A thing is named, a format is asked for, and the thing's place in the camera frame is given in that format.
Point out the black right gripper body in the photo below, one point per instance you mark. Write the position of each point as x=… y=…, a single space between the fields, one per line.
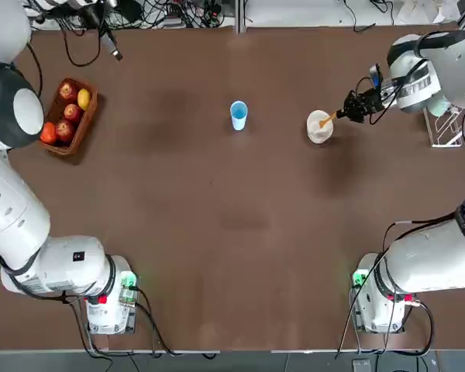
x=375 y=100

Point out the blue cup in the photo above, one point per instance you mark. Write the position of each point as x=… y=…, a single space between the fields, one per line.
x=239 y=116

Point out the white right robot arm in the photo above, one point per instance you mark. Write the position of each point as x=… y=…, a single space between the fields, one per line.
x=430 y=255

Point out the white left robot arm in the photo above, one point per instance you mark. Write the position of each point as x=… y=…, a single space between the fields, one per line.
x=19 y=217

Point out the pale green cup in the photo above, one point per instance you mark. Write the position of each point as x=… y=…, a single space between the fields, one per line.
x=439 y=108

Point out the white bowl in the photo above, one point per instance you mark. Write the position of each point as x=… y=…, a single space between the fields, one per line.
x=319 y=133

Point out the brown wicker basket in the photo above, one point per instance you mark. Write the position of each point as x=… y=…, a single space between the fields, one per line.
x=86 y=124

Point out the yellow lemon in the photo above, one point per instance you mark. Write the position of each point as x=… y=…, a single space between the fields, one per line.
x=84 y=98

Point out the red apple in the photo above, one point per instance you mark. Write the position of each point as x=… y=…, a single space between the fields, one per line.
x=73 y=112
x=67 y=91
x=65 y=130

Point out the orange fruit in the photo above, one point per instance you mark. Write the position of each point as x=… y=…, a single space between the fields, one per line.
x=48 y=133

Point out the aluminium frame post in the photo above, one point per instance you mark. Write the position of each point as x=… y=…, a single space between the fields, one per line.
x=240 y=17

